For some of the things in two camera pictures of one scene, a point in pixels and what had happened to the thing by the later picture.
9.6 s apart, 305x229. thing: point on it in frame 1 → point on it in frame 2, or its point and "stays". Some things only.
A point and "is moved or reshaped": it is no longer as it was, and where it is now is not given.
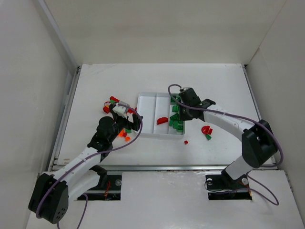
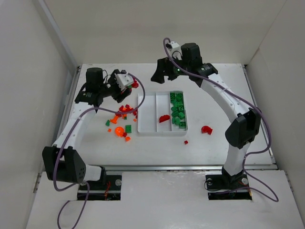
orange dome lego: (120, 134) stays
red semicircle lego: (206, 130) stays
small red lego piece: (106, 109) is moved or reshaped
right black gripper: (183, 113) → (163, 67)
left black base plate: (109, 188) stays
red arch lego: (162, 120) is moved or reshaped
